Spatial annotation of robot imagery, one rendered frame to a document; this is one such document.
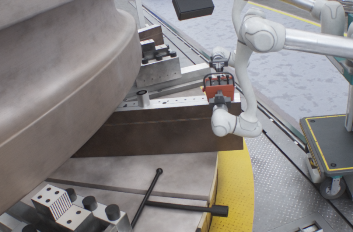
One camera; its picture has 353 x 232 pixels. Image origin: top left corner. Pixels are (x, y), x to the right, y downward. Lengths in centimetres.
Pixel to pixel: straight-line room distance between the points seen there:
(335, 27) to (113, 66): 141
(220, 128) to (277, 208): 82
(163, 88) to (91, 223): 210
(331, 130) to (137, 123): 140
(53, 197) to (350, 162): 175
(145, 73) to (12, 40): 182
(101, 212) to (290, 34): 115
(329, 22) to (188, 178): 135
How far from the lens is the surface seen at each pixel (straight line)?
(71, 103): 156
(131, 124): 231
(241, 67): 170
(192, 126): 224
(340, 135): 252
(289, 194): 245
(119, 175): 231
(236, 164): 272
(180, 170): 222
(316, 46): 156
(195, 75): 334
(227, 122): 181
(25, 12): 140
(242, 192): 247
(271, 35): 143
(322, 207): 239
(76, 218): 141
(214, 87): 210
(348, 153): 235
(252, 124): 184
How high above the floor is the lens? 168
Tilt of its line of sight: 29 degrees down
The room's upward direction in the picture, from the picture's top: 10 degrees counter-clockwise
